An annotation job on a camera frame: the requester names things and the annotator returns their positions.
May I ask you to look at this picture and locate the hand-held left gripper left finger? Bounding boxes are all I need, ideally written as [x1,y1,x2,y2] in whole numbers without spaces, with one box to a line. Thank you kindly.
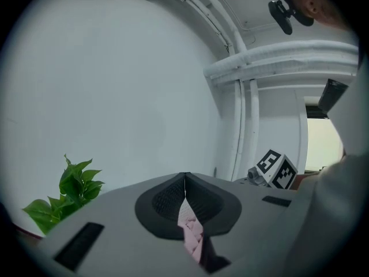
[28,171,209,277]

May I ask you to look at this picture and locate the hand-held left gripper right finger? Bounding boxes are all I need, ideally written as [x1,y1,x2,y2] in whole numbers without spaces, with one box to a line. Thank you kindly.
[184,171,307,277]

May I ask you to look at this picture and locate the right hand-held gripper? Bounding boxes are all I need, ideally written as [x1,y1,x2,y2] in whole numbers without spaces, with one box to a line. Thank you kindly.
[247,149,299,190]

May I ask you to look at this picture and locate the pink clothes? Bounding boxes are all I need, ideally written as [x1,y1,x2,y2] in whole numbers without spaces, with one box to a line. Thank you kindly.
[176,197,232,274]

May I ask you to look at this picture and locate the green leafy plant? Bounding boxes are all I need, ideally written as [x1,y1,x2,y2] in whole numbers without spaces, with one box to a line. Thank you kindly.
[22,154,106,236]

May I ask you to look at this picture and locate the person's grey shirt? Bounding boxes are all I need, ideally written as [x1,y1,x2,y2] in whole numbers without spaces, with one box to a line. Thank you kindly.
[288,53,368,277]

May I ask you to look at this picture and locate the white insulated ceiling pipe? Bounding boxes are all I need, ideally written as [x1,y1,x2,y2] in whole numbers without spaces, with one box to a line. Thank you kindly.
[202,40,360,87]

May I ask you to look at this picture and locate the person's face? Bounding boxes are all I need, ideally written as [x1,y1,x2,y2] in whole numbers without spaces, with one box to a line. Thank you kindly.
[288,0,354,32]

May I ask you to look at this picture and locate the black window frame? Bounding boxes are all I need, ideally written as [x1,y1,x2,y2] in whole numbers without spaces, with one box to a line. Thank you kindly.
[304,104,331,119]

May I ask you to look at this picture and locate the black head camera mount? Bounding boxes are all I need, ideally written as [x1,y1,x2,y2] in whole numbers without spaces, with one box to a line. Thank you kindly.
[268,0,315,36]

